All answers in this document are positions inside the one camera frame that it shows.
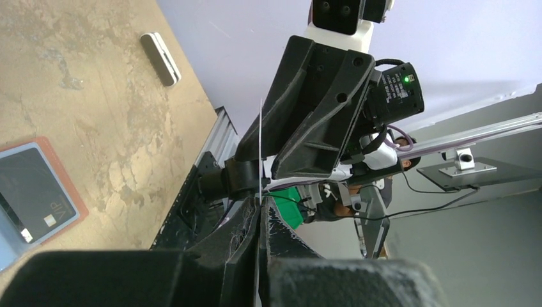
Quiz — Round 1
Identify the dark credit card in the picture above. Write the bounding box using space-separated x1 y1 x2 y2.
1 145 80 244

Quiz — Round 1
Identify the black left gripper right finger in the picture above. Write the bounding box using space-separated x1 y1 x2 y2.
259 196 449 306

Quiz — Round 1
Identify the aluminium frame rail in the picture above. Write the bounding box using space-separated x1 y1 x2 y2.
194 107 240 167

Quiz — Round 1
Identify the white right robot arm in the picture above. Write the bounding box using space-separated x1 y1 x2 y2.
222 1 424 192

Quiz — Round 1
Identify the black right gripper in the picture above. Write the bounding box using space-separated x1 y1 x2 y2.
235 36 425 179

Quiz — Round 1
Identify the grey monitor stand plate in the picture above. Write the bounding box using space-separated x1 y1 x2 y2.
417 148 541 192

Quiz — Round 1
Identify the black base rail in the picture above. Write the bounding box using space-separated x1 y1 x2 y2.
150 152 255 251

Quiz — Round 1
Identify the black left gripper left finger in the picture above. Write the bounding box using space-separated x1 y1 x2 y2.
1 198 259 306

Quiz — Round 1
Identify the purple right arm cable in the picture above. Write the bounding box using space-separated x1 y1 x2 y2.
385 125 415 152

